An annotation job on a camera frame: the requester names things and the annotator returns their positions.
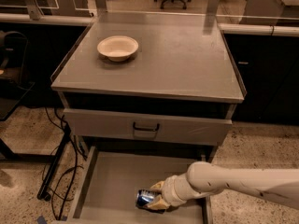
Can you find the blue pepsi can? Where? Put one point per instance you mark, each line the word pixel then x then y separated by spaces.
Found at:
pixel 144 198

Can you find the closed grey top drawer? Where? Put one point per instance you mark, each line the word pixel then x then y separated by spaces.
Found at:
pixel 173 129

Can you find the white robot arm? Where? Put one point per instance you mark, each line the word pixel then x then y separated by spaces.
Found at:
pixel 204 179

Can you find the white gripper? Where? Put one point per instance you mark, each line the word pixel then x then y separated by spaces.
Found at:
pixel 168 190

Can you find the black table leg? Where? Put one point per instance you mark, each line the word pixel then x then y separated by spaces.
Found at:
pixel 54 161

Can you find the grey drawer cabinet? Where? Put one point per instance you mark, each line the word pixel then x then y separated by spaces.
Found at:
pixel 181 68

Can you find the open grey middle drawer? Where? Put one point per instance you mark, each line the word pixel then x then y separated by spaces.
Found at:
pixel 107 191

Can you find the black drawer handle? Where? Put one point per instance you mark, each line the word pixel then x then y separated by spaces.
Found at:
pixel 146 129

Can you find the beige paper bowl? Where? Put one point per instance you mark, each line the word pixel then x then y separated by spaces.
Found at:
pixel 117 48

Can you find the black chair at left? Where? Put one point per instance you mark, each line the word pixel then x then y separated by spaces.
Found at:
pixel 14 83

